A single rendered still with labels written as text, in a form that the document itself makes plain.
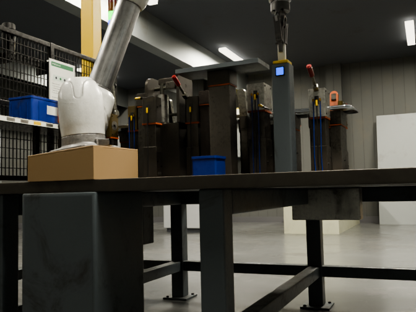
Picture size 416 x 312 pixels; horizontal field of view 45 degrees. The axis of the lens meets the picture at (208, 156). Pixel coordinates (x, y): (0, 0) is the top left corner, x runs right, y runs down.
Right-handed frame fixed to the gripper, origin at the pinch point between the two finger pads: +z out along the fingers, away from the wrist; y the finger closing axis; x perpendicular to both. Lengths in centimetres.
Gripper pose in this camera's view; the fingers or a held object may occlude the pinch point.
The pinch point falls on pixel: (281, 52)
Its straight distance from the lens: 205.6
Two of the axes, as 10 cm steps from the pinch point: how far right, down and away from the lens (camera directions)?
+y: 4.3, 0.5, 9.0
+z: 0.2, 10.0, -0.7
